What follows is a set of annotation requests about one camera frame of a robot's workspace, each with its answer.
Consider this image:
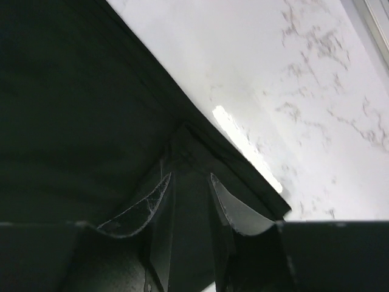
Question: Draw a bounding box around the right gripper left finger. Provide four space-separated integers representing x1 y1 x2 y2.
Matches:
97 173 171 237

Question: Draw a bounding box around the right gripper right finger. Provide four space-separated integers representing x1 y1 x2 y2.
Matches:
210 173 275 237

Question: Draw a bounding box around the black t-shirt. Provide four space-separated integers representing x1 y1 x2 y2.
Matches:
1 1 294 291

